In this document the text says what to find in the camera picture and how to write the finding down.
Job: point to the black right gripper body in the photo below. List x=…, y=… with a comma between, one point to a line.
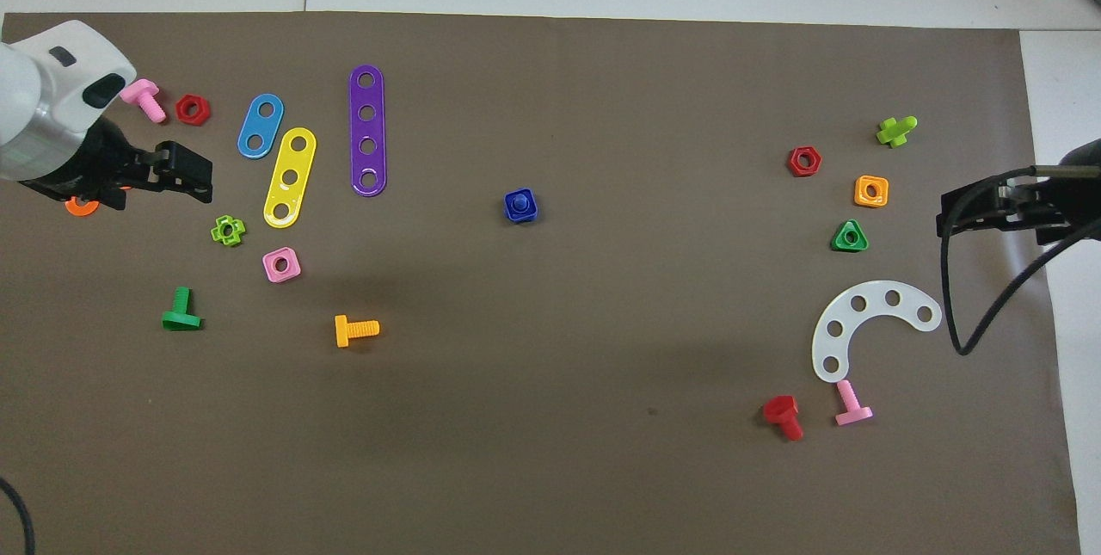
x=1045, y=211

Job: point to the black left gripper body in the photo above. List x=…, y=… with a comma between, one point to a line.
x=95, y=168

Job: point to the blue triangle-head plastic screw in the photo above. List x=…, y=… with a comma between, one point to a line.
x=519, y=204

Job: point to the blue square plastic nut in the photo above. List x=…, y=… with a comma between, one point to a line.
x=533, y=215

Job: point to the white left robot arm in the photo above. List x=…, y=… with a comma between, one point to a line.
x=52, y=99

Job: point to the red hexagonal plastic nut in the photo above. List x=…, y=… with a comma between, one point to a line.
x=181, y=110
x=792, y=163

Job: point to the lime green cross nut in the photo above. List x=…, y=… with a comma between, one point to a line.
x=216, y=231

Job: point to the pink plastic screw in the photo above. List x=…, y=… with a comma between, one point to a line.
x=849, y=400
x=146, y=99

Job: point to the lime green cross screw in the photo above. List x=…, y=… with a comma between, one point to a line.
x=894, y=132

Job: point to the orange square plastic nut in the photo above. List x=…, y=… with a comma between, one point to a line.
x=859, y=199

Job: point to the pink square plastic nut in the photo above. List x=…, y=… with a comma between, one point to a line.
x=269, y=273

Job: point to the dark green plastic screw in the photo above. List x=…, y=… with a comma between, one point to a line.
x=181, y=301

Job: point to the green triangle plastic nut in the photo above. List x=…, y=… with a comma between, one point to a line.
x=838, y=244

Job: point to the orange plastic screw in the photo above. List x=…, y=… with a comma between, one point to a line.
x=361, y=329

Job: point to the red plastic screw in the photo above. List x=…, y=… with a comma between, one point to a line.
x=781, y=409

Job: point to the orange angled plastic plate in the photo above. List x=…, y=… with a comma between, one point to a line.
x=72, y=209

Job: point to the blue two-hole plastic strip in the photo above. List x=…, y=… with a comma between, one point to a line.
x=261, y=126

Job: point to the yellow three-hole plastic strip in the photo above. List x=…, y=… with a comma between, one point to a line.
x=294, y=161

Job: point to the white curved five-hole plate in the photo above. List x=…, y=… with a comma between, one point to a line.
x=875, y=297

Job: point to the purple four-hole plastic strip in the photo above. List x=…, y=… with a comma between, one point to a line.
x=367, y=129

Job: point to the brown table mat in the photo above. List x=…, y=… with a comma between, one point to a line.
x=550, y=366

